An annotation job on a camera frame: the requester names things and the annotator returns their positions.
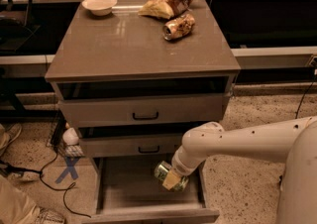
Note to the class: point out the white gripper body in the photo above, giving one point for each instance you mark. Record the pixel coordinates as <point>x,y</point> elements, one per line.
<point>178,168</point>

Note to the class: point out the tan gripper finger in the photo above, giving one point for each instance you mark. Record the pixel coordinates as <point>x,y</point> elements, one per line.
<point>171,180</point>

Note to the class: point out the green soda can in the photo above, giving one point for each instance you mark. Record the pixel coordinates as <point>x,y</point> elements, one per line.
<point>161,171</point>

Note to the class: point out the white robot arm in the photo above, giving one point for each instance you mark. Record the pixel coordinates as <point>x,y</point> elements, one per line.
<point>292,142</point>

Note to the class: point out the bottom drawer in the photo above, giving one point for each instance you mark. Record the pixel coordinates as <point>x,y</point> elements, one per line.
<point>129,193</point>

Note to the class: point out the drawer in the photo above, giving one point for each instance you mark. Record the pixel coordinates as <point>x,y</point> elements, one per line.
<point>129,193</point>
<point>145,110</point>
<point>132,140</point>

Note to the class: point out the top drawer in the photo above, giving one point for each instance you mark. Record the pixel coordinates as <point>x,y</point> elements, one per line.
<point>145,110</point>

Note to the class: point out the grey drawer cabinet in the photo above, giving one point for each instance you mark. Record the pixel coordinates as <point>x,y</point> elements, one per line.
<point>125,55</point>

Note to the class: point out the middle drawer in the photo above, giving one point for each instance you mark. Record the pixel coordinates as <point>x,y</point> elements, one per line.
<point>132,140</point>

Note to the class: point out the crushed brown soda can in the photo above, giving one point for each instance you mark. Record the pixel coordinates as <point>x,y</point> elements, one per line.
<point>178,27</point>

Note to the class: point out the person leg beige trousers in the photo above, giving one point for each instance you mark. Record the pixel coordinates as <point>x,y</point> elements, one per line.
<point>16,207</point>

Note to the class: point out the person shoe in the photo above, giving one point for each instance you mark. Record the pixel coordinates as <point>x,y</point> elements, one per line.
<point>8,135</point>

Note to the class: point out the white bowl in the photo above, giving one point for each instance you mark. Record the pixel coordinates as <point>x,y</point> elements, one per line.
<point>99,7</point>

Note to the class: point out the black chair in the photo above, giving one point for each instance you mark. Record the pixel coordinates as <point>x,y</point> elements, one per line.
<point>16,26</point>

